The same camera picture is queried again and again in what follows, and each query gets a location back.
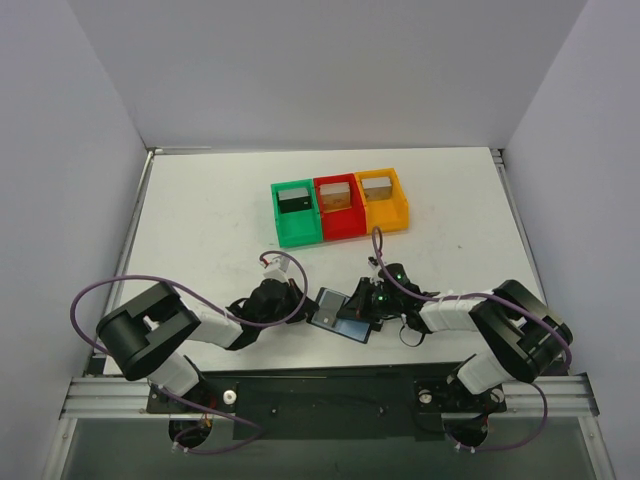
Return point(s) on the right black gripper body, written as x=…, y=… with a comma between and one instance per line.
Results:
x=361, y=298

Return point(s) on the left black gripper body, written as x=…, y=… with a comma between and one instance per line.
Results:
x=297, y=301

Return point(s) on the black leather card holder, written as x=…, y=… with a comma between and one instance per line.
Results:
x=355, y=330

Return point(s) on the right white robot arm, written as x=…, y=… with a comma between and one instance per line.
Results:
x=523, y=335

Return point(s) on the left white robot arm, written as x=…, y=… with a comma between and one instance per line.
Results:
x=144, y=334

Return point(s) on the black card stack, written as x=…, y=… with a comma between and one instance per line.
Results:
x=293, y=200

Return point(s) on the brown card stack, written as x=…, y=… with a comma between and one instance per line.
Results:
x=335, y=196

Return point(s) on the green plastic bin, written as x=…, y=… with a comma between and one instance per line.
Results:
x=300, y=228

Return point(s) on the red plastic bin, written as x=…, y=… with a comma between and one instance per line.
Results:
x=342, y=224

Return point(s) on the orange plastic bin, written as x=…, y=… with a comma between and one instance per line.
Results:
x=384, y=201

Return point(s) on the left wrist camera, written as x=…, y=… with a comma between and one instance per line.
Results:
x=277, y=269

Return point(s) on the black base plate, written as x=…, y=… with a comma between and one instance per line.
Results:
x=422, y=401

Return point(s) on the aluminium frame rail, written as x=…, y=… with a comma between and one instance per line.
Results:
x=96, y=360

